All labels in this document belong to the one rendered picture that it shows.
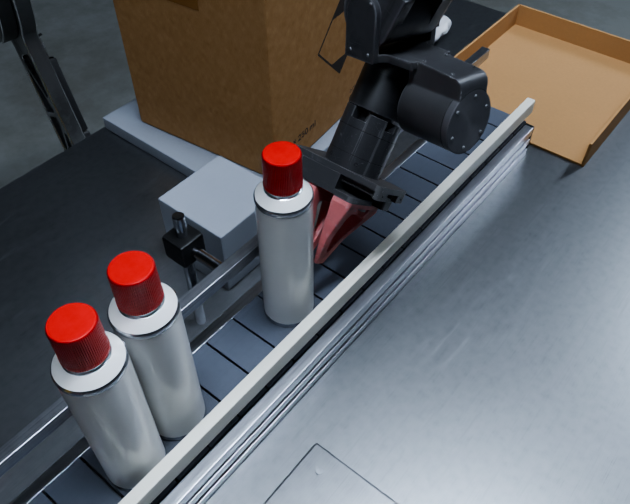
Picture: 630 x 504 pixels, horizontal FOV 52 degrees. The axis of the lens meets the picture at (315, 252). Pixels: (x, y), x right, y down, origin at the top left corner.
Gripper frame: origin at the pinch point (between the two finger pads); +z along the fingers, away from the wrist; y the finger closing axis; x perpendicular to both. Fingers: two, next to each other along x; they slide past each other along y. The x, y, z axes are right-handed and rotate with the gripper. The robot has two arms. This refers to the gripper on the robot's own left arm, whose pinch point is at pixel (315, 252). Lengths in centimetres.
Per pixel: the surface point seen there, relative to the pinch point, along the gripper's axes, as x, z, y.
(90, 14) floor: 150, -3, -221
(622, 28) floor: 255, -88, -30
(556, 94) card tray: 51, -28, 3
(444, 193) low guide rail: 15.6, -9.6, 4.6
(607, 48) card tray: 62, -39, 5
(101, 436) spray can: -23.3, 13.8, 1.4
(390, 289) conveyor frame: 10.3, 2.1, 5.4
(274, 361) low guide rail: -7.2, 8.9, 4.1
